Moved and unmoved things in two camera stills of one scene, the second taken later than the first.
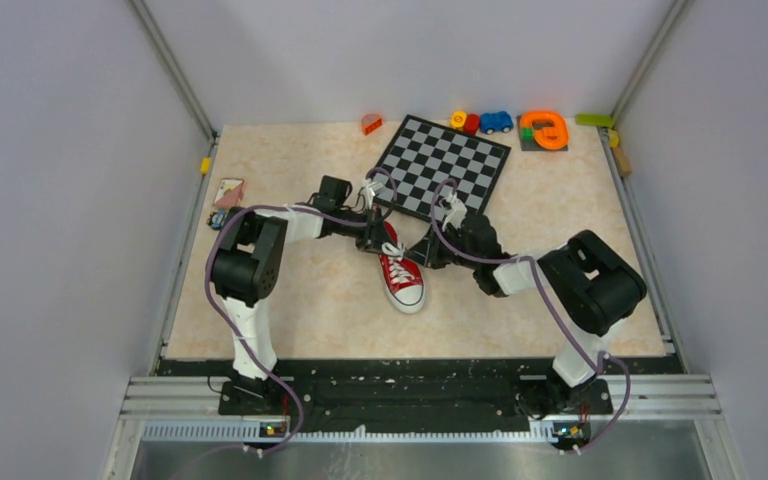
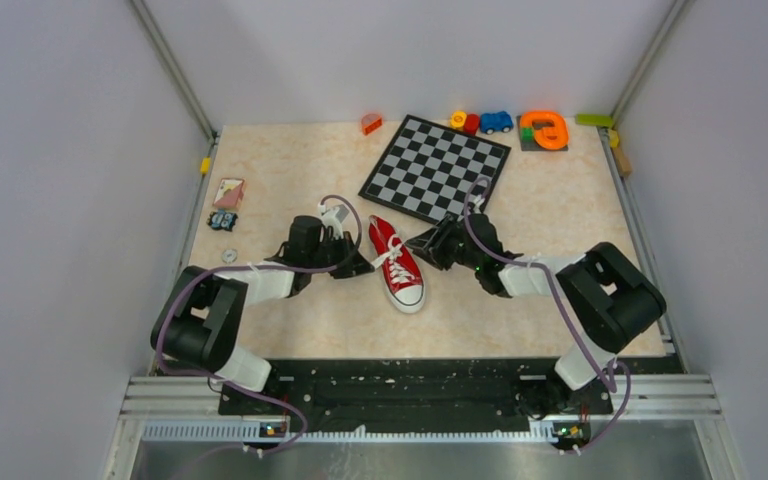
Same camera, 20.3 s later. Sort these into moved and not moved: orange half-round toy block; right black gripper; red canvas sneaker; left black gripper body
Moved: left black gripper body
Not moved: right black gripper; red canvas sneaker; orange half-round toy block
